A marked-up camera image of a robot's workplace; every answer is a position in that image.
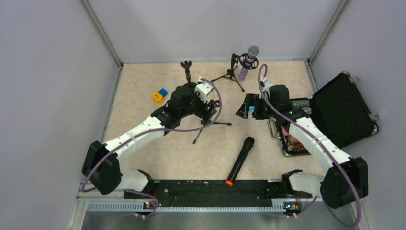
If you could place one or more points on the round base clamp stand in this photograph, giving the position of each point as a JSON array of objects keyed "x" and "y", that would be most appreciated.
[{"x": 186, "y": 66}]

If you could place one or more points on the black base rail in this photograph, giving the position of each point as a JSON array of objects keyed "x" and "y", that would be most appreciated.
[{"x": 217, "y": 194}]

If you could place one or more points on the tripod stand with clip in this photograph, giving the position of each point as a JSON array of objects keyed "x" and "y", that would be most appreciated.
[{"x": 207, "y": 117}]

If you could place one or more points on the black microphone orange end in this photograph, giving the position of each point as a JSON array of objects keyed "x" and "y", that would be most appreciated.
[{"x": 246, "y": 148}]

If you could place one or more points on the open black carrying case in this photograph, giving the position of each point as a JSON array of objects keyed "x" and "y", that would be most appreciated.
[{"x": 338, "y": 111}]

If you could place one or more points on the poker chip stacks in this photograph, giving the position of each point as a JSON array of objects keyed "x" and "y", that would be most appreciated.
[{"x": 303, "y": 104}]

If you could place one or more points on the tripod stand with shock mount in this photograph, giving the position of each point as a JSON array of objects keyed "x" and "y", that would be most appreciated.
[{"x": 230, "y": 74}]

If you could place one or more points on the yellow traffic light brick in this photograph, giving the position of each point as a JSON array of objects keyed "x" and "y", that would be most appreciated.
[{"x": 157, "y": 97}]

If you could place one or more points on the blue toy brick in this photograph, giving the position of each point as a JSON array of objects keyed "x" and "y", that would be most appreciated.
[{"x": 163, "y": 92}]

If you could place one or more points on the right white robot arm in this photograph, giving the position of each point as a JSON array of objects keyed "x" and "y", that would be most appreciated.
[{"x": 345, "y": 179}]

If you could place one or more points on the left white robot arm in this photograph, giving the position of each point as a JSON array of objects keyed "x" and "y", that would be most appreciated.
[{"x": 102, "y": 166}]

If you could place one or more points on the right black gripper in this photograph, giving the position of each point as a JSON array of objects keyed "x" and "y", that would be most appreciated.
[{"x": 251, "y": 107}]

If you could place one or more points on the purple glitter microphone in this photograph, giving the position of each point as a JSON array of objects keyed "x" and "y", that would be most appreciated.
[{"x": 248, "y": 61}]

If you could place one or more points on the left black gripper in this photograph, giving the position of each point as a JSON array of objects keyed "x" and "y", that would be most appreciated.
[{"x": 209, "y": 109}]

